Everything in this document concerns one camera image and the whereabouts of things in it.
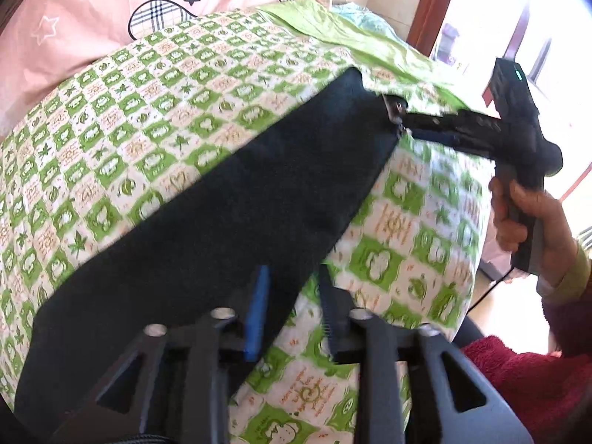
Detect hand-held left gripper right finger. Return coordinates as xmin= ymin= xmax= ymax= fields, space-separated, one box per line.
xmin=318 ymin=266 xmax=534 ymax=444

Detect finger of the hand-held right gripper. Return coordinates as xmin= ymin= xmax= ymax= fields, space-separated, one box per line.
xmin=383 ymin=95 xmax=501 ymax=136
xmin=401 ymin=125 xmax=500 ymax=164

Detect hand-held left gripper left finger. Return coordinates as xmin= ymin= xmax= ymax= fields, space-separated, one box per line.
xmin=51 ymin=266 xmax=272 ymax=444

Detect black pants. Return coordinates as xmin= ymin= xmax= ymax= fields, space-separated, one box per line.
xmin=14 ymin=67 xmax=408 ymax=428

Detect person's right forearm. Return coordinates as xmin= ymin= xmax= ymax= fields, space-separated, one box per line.
xmin=536 ymin=236 xmax=592 ymax=359

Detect person's right hand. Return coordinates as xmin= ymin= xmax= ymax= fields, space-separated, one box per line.
xmin=489 ymin=178 xmax=580 ymax=288

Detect plain green cloth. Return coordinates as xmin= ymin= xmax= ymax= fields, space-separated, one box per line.
xmin=256 ymin=0 xmax=468 ymax=102

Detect light blue cloth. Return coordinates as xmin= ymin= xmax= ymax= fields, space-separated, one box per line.
xmin=332 ymin=4 xmax=396 ymax=35

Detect person's red fleece clothing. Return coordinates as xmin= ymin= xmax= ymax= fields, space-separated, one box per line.
xmin=461 ymin=335 xmax=592 ymax=444

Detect green checked bed sheet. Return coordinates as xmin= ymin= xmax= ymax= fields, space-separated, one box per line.
xmin=0 ymin=7 xmax=491 ymax=444

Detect pink star print bedding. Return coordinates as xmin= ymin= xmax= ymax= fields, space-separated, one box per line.
xmin=0 ymin=0 xmax=334 ymax=135

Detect brown wooden door frame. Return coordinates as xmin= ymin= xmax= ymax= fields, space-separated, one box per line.
xmin=406 ymin=0 xmax=463 ymax=58

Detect black cable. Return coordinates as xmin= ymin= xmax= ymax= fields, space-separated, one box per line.
xmin=466 ymin=266 xmax=516 ymax=317

